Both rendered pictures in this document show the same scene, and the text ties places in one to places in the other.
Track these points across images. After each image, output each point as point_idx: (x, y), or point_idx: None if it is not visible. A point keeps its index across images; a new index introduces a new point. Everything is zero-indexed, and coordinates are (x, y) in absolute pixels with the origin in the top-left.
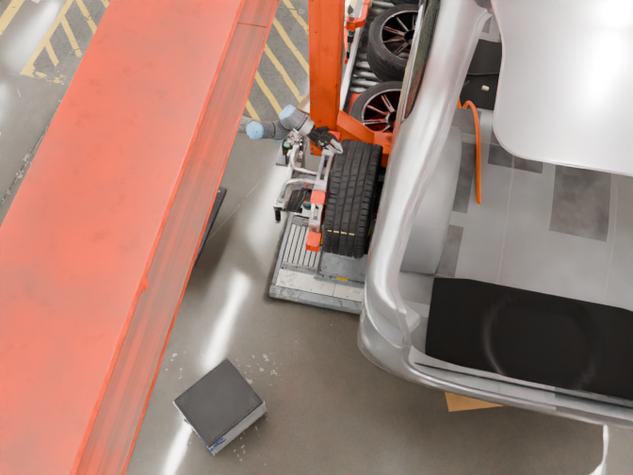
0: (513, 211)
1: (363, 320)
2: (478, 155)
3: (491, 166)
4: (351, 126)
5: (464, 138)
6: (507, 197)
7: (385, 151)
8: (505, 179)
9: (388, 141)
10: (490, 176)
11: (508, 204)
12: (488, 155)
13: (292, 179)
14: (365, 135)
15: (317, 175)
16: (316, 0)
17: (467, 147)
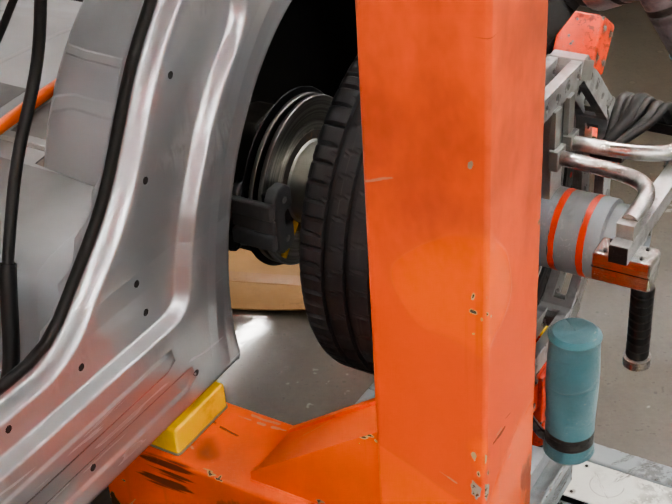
0: (59, 26)
1: None
2: (38, 92)
3: (26, 84)
4: (349, 425)
5: (30, 148)
6: (49, 41)
7: (245, 415)
8: (17, 63)
9: (216, 442)
10: (50, 70)
11: (61, 33)
12: (9, 102)
13: (654, 147)
14: (297, 443)
15: (573, 66)
16: None
17: (47, 125)
